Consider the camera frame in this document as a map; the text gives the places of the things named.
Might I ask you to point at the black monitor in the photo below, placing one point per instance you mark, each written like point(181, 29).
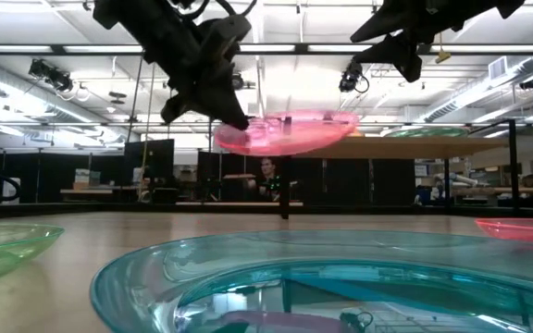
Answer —
point(151, 159)

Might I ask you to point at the pink translucent plastic plate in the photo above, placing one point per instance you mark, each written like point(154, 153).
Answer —
point(525, 229)
point(294, 139)

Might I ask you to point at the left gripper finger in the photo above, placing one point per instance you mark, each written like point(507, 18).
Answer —
point(227, 92)
point(183, 104)

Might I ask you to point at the black camera on mount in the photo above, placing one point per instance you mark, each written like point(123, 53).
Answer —
point(49, 74)

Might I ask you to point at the green and white boxes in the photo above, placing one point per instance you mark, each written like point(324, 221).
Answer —
point(86, 179)

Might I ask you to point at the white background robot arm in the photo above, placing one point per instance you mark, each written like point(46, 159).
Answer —
point(456, 178)

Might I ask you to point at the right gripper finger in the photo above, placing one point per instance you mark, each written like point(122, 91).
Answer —
point(407, 53)
point(400, 18)

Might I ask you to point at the white bin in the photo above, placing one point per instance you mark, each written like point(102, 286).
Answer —
point(13, 190)

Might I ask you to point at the black gantry bar with lights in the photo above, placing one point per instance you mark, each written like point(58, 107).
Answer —
point(301, 48)

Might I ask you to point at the wooden shelf with black frame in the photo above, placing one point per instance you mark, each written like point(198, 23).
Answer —
point(410, 148)

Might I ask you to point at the round black ceiling camera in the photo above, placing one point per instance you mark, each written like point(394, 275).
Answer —
point(239, 83)

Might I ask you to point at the wooden background desk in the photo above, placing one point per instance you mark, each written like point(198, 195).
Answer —
point(90, 190)

